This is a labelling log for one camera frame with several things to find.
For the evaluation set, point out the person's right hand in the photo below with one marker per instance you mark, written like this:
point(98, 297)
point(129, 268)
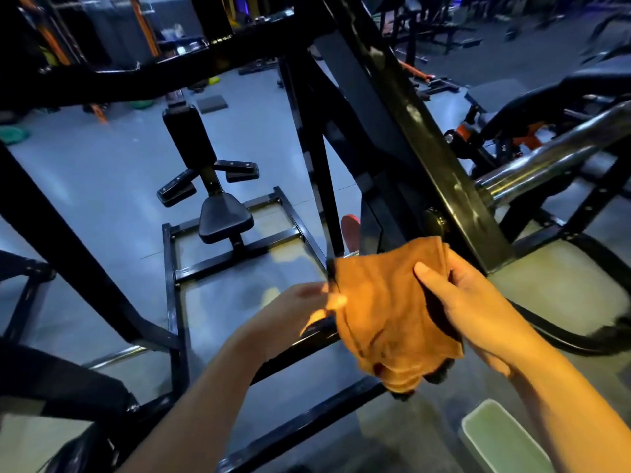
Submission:
point(480, 315)

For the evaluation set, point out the person's left hand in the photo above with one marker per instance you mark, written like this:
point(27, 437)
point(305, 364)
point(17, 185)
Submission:
point(283, 320)

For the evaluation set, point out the person's left fingers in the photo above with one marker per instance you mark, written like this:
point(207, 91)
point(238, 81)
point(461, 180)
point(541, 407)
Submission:
point(320, 302)

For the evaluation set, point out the person's right thumb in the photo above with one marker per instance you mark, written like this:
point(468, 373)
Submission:
point(434, 285)

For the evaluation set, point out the orange cleaning cloth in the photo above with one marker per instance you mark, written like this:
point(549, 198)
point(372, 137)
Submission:
point(389, 310)

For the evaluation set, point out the person's right forearm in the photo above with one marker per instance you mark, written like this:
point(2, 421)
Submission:
point(572, 413)

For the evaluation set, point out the person's left forearm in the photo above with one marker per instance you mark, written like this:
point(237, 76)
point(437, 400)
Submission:
point(207, 413)

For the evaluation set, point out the red round object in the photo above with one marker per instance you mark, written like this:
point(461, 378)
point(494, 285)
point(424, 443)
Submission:
point(351, 233)

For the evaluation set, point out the black padded seat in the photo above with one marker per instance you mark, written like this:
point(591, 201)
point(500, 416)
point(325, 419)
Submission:
point(224, 216)

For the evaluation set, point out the chrome weight bar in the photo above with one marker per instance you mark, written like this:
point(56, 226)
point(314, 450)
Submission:
point(552, 157)

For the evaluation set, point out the black and orange gym machine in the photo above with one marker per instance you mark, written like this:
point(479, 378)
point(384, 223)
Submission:
point(522, 123)

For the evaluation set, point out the thin chrome bar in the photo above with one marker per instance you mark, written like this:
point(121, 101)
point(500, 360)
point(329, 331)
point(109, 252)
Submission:
point(116, 357)

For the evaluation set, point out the grey floor mat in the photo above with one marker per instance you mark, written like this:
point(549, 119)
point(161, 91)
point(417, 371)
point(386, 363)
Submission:
point(212, 103)

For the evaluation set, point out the green balance disc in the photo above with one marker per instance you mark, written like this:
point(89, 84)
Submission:
point(142, 104)
point(12, 135)

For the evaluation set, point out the orange and black rack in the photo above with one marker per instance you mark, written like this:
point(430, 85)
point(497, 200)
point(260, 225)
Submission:
point(54, 41)

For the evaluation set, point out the black gym machine frame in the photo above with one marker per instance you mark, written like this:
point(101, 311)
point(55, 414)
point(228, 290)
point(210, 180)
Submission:
point(434, 162)

